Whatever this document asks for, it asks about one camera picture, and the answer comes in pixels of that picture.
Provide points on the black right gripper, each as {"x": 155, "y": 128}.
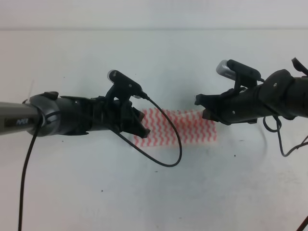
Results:
{"x": 230, "y": 108}

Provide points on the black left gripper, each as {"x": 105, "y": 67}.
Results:
{"x": 106, "y": 113}

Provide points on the pink white wavy striped towel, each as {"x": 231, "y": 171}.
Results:
{"x": 192, "y": 128}

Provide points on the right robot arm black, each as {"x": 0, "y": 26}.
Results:
{"x": 283, "y": 94}

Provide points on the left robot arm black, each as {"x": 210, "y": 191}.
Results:
{"x": 49, "y": 114}

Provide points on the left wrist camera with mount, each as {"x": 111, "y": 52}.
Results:
{"x": 123, "y": 89}

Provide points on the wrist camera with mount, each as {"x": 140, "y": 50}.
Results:
{"x": 244, "y": 76}
{"x": 123, "y": 89}

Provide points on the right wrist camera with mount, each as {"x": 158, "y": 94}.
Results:
{"x": 244, "y": 76}

